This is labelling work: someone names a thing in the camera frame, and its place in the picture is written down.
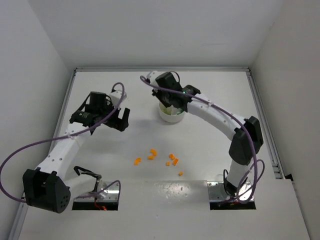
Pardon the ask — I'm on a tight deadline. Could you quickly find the yellow curved lego piece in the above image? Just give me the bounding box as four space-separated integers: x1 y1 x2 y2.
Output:
134 157 142 166

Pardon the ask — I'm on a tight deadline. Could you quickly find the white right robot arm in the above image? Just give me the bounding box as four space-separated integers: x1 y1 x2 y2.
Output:
145 71 264 199

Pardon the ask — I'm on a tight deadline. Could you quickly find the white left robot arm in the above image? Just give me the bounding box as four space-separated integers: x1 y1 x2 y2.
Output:
22 89 130 214

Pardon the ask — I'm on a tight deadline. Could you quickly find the yellow curved elbow lego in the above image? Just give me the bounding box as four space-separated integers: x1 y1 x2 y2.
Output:
147 149 158 160

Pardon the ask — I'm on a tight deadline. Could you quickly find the white divided round container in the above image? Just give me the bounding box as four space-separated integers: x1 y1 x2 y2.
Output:
158 102 185 124

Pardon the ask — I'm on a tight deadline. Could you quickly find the yellow long lego brick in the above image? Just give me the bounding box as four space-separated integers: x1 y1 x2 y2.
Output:
172 158 179 166

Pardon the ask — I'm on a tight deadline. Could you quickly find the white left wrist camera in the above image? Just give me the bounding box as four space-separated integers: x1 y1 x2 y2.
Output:
109 90 127 105

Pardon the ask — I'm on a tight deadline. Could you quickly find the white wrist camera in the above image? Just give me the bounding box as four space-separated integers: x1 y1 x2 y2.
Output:
146 70 160 85
109 90 127 105

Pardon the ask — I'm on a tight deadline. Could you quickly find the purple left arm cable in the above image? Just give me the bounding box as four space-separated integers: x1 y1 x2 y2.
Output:
0 82 126 203

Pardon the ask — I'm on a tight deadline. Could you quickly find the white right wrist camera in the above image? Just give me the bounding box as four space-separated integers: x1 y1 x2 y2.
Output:
146 70 160 85

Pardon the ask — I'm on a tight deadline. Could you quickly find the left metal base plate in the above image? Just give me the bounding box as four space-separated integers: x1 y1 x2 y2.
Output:
74 180 122 203

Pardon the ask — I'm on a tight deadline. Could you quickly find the metal base plate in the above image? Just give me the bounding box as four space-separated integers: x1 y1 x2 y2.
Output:
207 181 252 203
74 180 122 203

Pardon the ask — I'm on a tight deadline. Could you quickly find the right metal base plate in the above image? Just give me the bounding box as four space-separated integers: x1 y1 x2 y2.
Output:
207 181 252 203

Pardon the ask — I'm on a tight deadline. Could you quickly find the aluminium frame rail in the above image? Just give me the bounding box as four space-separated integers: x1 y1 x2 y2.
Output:
246 69 285 180

